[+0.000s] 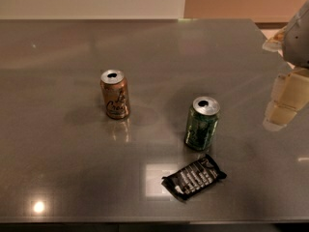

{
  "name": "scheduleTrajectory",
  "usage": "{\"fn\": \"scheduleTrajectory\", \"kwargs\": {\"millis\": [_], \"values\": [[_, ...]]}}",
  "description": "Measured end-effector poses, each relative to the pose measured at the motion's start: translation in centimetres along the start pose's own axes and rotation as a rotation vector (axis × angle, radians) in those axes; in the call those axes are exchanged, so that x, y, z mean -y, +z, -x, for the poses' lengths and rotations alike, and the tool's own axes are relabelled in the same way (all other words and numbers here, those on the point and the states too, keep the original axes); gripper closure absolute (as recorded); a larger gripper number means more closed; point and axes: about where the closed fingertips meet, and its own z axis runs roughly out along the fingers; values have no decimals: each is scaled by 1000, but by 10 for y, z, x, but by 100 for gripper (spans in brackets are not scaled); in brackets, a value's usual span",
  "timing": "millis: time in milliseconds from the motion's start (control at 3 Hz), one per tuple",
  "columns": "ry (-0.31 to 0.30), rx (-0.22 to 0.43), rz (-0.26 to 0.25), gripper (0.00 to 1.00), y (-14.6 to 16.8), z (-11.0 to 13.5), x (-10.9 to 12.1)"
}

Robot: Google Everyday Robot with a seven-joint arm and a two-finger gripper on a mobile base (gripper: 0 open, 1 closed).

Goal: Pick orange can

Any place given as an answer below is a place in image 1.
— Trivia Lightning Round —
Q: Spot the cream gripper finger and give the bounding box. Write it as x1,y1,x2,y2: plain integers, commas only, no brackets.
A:
263,68,309,131
262,27,286,52

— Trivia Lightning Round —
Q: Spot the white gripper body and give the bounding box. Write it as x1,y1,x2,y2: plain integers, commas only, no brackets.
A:
282,0,309,68

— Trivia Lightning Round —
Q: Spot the orange LaCroix can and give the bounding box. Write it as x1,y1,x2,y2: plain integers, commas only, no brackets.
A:
100,70,130,119

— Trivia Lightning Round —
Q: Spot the green soda can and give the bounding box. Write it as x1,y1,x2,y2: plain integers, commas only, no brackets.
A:
184,96,220,151

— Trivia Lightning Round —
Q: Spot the black snack wrapper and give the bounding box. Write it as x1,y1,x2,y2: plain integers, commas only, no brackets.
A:
161,155,227,201

